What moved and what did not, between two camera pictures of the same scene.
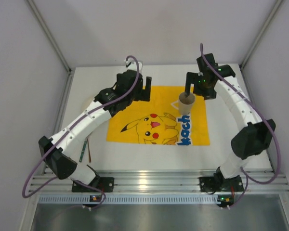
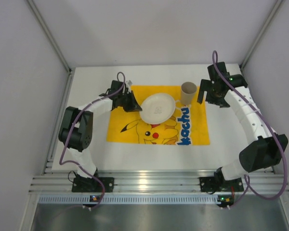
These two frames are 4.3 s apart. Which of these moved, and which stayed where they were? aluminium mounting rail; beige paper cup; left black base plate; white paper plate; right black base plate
Moved: white paper plate; beige paper cup
Stayed: right black base plate; left black base plate; aluminium mounting rail
